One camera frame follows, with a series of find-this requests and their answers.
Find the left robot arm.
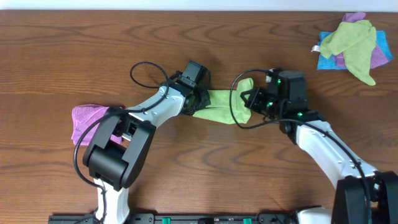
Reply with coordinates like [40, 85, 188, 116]
[82, 61, 211, 223]

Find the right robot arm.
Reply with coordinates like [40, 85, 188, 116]
[240, 69, 397, 223]

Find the purple cloth in pile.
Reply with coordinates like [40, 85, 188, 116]
[342, 12, 394, 69]

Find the green microfiber cloth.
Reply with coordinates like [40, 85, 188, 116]
[193, 78, 254, 124]

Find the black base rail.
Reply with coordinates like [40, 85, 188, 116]
[48, 213, 298, 224]

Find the blue cloth in pile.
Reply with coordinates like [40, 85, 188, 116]
[317, 30, 394, 70]

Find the green cloth on pile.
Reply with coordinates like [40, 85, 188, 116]
[320, 20, 377, 86]

